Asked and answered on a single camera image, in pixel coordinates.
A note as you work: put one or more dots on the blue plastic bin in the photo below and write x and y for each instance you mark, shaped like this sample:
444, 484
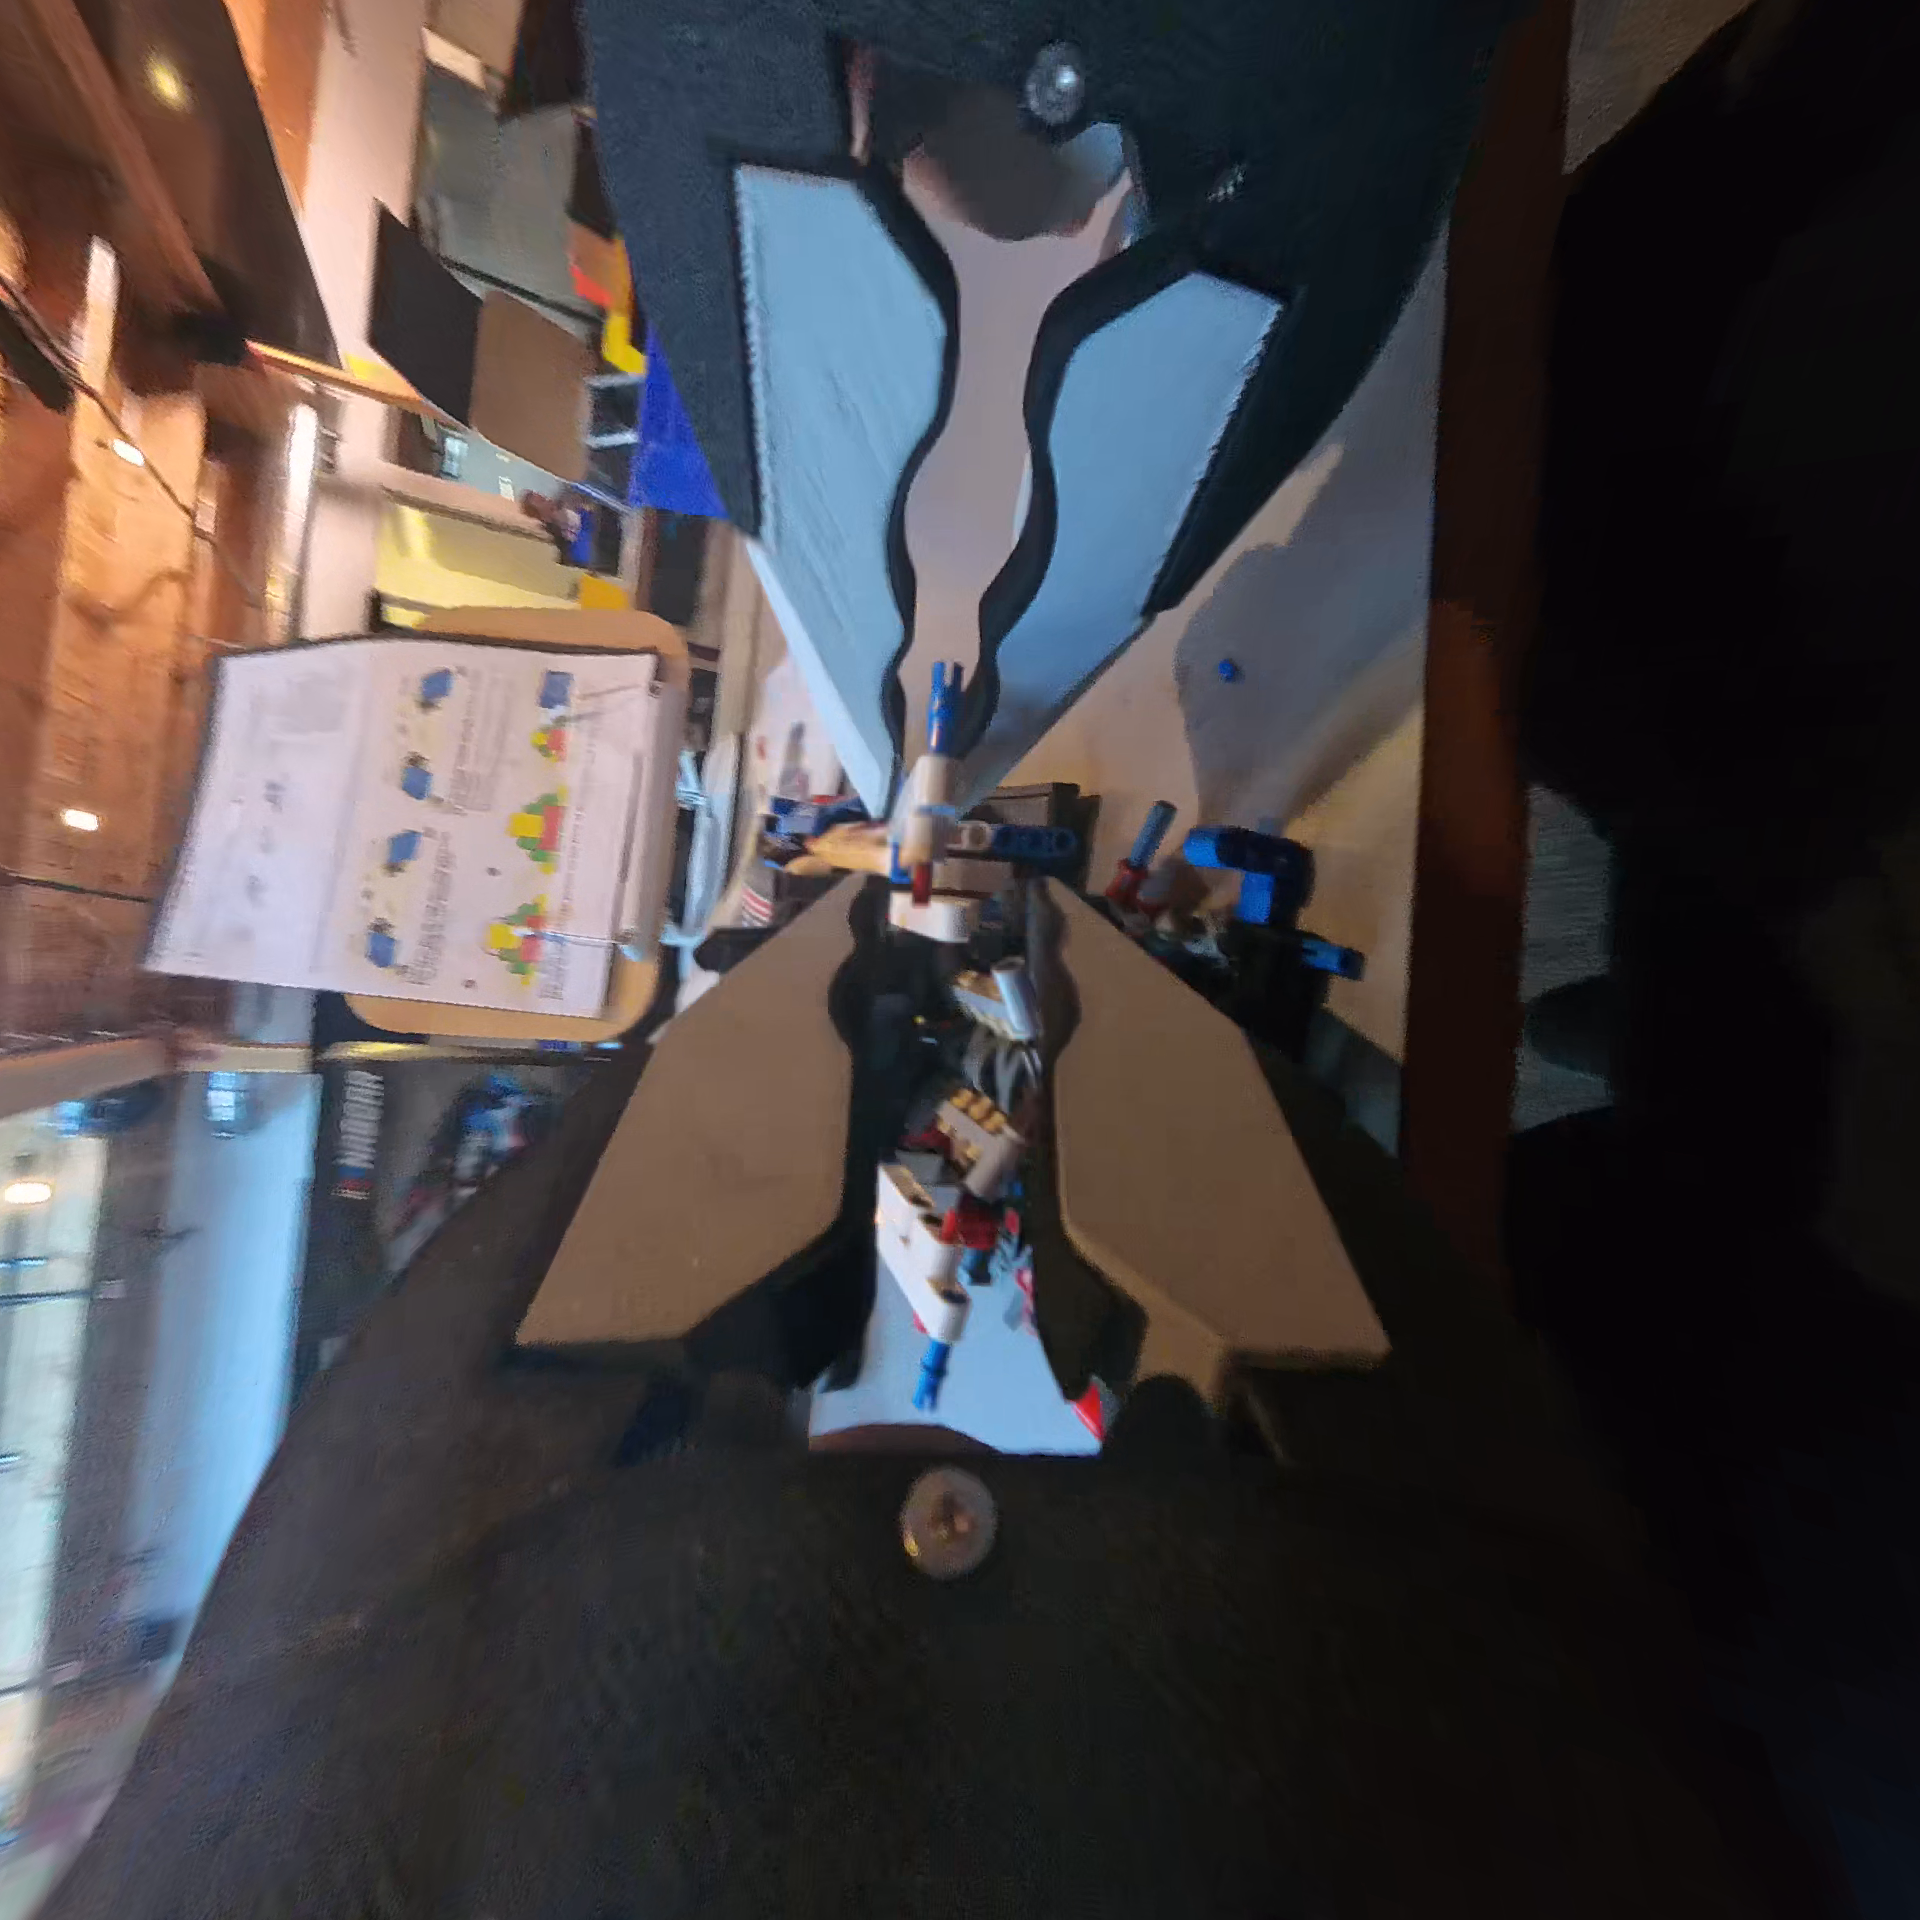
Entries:
668, 435

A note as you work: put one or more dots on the white beam assembly with pins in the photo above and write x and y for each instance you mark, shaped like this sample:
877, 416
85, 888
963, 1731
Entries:
930, 796

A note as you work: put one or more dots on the grey desk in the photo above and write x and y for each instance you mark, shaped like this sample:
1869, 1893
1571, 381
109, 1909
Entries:
1305, 599

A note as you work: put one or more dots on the tan clipboard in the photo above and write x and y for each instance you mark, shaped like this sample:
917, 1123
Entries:
660, 629

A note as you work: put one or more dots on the black toy set box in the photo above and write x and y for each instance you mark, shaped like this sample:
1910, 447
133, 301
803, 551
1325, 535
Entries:
434, 1154

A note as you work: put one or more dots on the toy brick race car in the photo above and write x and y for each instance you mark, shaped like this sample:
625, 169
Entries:
973, 1140

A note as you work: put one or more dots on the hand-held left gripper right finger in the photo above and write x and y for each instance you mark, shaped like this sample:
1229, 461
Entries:
1200, 1185

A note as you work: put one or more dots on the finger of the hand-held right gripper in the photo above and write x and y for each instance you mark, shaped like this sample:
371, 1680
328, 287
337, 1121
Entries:
826, 420
1140, 435

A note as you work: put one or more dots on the printed instruction sheet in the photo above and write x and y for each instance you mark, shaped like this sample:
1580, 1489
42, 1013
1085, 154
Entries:
346, 810

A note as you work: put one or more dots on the black monitor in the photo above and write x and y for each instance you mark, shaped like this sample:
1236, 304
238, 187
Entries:
420, 315

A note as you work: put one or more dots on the large bright window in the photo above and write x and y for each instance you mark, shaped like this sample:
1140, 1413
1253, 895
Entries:
43, 1348

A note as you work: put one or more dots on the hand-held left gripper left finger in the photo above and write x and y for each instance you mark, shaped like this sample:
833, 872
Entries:
704, 1170

